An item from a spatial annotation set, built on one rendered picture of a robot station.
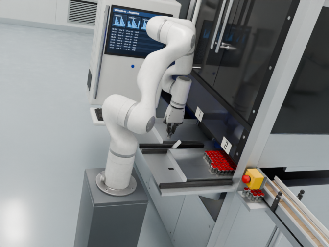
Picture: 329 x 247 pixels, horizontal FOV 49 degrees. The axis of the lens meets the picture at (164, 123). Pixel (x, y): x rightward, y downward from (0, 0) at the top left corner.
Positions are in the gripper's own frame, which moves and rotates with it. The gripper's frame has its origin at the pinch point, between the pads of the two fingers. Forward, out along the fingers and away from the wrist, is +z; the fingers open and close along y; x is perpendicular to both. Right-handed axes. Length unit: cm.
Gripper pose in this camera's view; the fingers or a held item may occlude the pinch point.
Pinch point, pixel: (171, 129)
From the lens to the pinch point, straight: 204.4
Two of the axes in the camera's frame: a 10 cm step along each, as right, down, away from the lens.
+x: 3.4, 5.0, -8.0
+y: -9.2, -0.2, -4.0
